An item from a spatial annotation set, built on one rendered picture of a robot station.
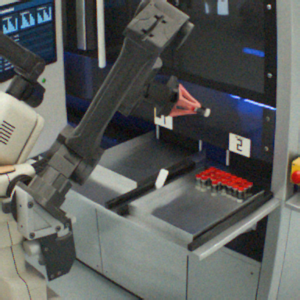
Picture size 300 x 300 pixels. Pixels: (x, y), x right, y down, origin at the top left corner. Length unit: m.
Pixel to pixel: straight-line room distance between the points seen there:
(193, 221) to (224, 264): 0.46
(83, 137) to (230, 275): 1.10
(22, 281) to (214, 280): 0.96
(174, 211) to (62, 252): 0.45
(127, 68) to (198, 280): 1.35
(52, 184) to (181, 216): 0.61
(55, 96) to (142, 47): 1.35
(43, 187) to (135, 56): 0.35
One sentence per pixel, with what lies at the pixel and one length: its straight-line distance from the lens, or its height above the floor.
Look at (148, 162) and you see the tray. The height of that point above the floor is 0.88.
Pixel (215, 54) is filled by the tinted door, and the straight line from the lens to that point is 1.82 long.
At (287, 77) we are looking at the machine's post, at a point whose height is 1.29.
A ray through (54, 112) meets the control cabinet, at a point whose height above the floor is 0.96.
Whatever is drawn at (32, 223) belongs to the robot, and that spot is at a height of 1.16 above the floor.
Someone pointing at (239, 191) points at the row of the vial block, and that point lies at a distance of 1.77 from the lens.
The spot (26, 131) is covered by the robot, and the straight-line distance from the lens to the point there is 1.28.
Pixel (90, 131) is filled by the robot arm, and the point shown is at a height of 1.33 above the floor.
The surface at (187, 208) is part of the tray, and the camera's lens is 1.75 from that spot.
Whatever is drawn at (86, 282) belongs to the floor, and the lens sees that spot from 2.89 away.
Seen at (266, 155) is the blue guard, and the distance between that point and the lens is 1.78.
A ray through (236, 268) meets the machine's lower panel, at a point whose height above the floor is 0.53.
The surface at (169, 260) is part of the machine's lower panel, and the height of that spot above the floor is 0.41.
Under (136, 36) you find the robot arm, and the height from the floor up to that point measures 1.54.
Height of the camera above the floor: 1.77
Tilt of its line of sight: 25 degrees down
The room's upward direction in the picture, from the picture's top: 2 degrees counter-clockwise
